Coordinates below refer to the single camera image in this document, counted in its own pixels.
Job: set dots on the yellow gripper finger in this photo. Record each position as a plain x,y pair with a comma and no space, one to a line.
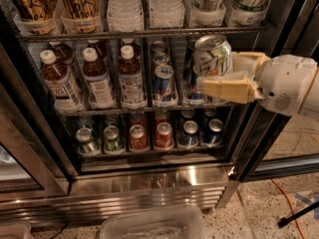
248,61
240,91

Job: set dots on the red soda can left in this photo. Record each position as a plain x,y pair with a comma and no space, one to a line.
138,138

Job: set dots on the green soda can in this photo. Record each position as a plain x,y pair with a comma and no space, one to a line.
87,142
113,143

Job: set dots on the red bull can front middle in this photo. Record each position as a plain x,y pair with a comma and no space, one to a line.
193,93

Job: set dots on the red soda can right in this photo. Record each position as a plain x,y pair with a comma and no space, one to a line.
164,137

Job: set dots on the iced tea bottle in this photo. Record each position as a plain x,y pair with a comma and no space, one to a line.
131,79
61,82
96,75

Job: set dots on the iced tea bottle front right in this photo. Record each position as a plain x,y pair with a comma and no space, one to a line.
131,79

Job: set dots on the red bull can front left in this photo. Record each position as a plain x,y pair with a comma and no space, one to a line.
163,85

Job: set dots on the iced tea bottle front left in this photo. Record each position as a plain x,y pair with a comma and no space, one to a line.
61,82

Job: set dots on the clear water bottle right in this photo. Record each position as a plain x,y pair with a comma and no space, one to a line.
166,13

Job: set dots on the green soda can right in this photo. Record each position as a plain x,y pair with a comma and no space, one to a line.
113,143

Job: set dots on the brown coffee bottle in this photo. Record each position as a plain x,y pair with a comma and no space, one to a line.
81,15
37,13

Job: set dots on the red soda can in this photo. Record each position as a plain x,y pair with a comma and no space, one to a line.
138,138
164,137

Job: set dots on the iced tea bottle front middle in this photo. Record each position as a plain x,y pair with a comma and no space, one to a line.
96,75

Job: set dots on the clear water bottle left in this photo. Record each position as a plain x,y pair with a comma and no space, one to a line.
125,15

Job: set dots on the blue soda can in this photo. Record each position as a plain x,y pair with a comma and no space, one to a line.
213,132
189,134

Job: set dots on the clear water bottle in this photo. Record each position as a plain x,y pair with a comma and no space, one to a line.
125,15
166,13

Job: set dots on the blue soda can right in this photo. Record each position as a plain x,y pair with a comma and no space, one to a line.
213,132

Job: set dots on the black tripod leg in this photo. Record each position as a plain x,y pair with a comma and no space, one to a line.
286,220

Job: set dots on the red bull can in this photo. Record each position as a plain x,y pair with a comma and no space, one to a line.
193,93
163,85

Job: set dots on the stainless steel fridge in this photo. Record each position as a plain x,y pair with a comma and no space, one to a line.
64,187

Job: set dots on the middle wire shelf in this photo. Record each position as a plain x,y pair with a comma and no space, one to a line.
146,109

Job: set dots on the upper wire shelf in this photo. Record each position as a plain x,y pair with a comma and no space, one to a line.
177,32

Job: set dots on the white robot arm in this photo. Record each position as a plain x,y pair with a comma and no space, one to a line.
285,84

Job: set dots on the wire shelf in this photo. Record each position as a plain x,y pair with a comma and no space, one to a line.
177,32
146,109

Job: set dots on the white green 7up can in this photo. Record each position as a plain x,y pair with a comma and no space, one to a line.
212,56

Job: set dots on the brown coffee bottle right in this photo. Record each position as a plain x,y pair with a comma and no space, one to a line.
81,15

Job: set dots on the brown coffee bottle left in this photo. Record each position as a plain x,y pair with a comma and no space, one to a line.
37,13

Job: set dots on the clear plastic bin corner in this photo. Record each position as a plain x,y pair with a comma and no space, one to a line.
17,230

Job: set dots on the clear plastic bin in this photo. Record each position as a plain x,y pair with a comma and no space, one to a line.
162,223

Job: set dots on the green soda can left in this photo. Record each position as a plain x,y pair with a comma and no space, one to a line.
87,142

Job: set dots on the blue soda can left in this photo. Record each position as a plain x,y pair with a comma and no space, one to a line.
189,134

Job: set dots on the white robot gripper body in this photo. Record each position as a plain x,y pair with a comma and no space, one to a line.
286,83

